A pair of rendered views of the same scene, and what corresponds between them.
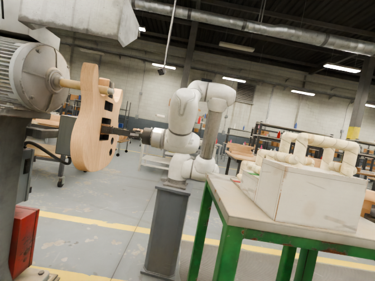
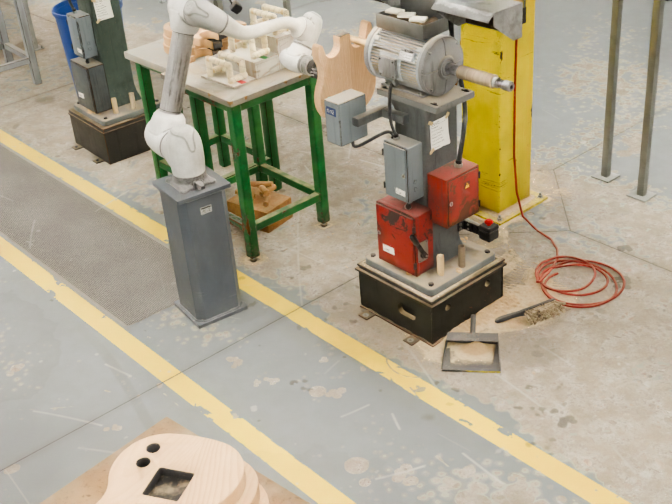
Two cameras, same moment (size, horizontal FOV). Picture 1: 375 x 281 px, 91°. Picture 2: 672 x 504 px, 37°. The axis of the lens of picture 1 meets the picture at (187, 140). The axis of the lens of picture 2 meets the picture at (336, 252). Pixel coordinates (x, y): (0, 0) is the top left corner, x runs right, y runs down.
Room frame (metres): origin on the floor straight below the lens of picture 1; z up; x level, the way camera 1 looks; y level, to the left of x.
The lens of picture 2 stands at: (3.56, 3.81, 2.80)
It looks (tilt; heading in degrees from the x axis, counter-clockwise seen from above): 31 degrees down; 233
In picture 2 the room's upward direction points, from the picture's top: 5 degrees counter-clockwise
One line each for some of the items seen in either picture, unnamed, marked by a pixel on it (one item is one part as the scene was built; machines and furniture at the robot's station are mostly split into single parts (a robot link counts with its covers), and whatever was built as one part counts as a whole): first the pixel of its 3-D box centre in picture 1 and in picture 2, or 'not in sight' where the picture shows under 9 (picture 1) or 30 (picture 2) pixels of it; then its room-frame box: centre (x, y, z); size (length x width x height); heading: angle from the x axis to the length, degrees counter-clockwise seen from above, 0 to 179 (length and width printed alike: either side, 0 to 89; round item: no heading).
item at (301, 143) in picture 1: (299, 152); not in sight; (0.57, -0.35, 1.15); 0.03 x 0.03 x 0.09
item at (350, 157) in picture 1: (349, 161); not in sight; (0.58, -0.52, 1.15); 0.03 x 0.03 x 0.09
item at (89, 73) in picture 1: (91, 78); (363, 32); (0.68, 0.39, 1.28); 0.07 x 0.04 x 0.10; 3
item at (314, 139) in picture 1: (327, 142); (275, 9); (0.58, -0.43, 1.20); 0.20 x 0.03 x 0.03; 94
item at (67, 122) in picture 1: (59, 139); (361, 125); (0.96, 0.66, 0.99); 0.24 x 0.21 x 0.26; 92
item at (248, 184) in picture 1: (277, 189); (250, 61); (0.78, -0.42, 0.98); 0.27 x 0.16 x 0.09; 95
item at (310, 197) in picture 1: (304, 192); (271, 45); (0.62, -0.43, 1.02); 0.27 x 0.15 x 0.17; 95
